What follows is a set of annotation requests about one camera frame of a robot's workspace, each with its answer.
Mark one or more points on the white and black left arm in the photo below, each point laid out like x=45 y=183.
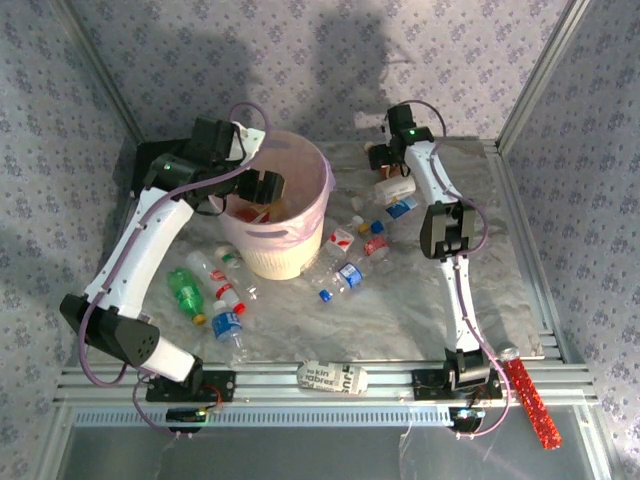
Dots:
x=140 y=250

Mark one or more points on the pink plastic bin liner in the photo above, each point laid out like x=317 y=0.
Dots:
x=300 y=165

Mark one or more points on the white ribbed plastic bin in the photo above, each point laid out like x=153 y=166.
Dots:
x=280 y=260

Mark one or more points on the black flat case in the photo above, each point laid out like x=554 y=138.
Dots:
x=160 y=149

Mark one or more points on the brown label bottle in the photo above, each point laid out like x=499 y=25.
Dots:
x=387 y=173

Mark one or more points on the white label plastic bottle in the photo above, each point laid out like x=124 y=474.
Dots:
x=395 y=189

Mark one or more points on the blue and white label bottle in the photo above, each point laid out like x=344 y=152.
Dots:
x=402 y=206

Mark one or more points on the small bottle yellow cap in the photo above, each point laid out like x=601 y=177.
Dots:
x=364 y=228

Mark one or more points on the clear bottle red white label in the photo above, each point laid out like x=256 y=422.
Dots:
x=202 y=267

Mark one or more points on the red label bottle blue cap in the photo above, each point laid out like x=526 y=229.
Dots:
x=376 y=246

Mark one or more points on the Wahaha clear water bottle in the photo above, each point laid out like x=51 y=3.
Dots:
x=342 y=237

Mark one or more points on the clear crumpled plastic bottle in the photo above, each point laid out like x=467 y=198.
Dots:
x=240 y=275

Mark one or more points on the green plastic bottle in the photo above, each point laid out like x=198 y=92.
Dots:
x=186 y=295

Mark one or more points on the small white bottle red cap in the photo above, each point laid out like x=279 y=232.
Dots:
x=232 y=299

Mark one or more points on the clear bottle blue label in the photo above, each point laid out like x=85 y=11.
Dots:
x=351 y=274

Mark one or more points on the blue label water bottle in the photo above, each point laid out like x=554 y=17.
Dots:
x=227 y=327

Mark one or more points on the loose blue bottle cap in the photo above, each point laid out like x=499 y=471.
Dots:
x=326 y=295

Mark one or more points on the printed paper wrapped package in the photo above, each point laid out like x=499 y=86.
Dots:
x=332 y=378

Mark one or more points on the small black circuit board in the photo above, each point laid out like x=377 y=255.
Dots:
x=187 y=414
x=465 y=416

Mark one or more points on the red glitter tube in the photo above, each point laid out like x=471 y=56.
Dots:
x=532 y=400

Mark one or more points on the aluminium frame post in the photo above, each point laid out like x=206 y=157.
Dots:
x=98 y=65
x=547 y=65

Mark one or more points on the aluminium crossbeam rail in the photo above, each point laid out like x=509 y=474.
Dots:
x=270 y=385

